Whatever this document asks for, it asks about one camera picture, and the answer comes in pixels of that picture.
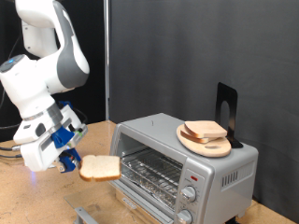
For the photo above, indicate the vertical metal pole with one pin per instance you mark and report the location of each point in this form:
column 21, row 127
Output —
column 106, row 62

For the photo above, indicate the pale wooden toast slice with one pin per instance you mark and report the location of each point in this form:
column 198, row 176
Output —
column 204, row 128

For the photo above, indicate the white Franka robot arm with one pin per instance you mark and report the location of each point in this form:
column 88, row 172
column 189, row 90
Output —
column 62, row 62

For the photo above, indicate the brown-edged wooden toast slice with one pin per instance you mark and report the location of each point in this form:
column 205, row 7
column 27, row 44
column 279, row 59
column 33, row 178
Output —
column 194, row 138

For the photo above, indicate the silver toaster oven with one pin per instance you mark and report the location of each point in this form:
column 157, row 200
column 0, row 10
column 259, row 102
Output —
column 224, row 199

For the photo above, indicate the oval wooden cutting board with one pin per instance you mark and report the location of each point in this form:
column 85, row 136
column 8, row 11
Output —
column 211, row 149

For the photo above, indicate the wooden crate under oven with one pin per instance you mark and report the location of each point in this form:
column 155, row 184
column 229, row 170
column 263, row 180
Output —
column 137, row 216

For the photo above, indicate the spatula with blue grip block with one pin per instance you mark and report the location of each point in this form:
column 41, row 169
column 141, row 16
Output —
column 69, row 161

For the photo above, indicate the white bread slice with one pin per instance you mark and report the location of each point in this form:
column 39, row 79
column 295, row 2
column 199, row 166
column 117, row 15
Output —
column 99, row 168

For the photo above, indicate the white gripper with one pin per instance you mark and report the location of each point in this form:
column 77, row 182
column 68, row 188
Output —
column 37, row 155

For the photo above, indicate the black backdrop curtain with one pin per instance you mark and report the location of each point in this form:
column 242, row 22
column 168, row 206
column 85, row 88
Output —
column 93, row 31

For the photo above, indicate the dark grey backdrop panel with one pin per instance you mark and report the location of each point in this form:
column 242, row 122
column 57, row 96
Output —
column 187, row 46

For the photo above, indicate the silver oven knob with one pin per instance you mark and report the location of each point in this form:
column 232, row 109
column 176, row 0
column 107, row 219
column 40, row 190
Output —
column 189, row 194
column 184, row 217

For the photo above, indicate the black metal bookend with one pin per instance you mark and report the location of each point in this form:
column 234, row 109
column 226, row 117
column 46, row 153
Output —
column 232, row 96

